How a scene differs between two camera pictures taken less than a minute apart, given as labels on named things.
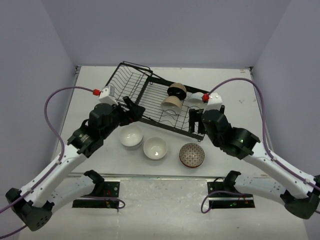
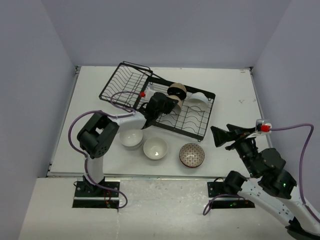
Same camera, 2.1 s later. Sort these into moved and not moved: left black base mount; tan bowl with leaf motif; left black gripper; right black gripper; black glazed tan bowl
Moved: right black gripper; left black gripper
Not moved: black glazed tan bowl; tan bowl with leaf motif; left black base mount
